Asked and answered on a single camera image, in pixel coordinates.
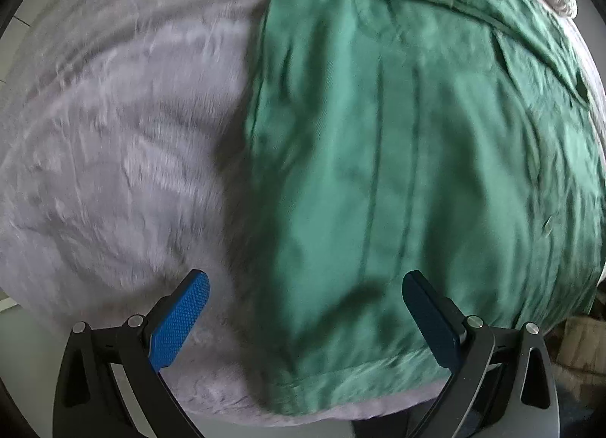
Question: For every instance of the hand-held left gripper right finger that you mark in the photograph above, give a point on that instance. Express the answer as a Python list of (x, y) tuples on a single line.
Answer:
[(433, 319)]

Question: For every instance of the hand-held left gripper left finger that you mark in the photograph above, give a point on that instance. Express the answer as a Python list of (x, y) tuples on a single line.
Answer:
[(182, 319)]

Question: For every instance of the green work jacket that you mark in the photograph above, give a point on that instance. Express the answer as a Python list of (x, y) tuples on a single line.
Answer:
[(402, 159)]

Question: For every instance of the cardboard box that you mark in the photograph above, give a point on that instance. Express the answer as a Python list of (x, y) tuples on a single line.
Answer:
[(580, 343)]

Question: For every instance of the purple fuzzy blanket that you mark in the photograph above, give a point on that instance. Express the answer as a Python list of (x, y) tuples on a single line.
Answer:
[(118, 159)]

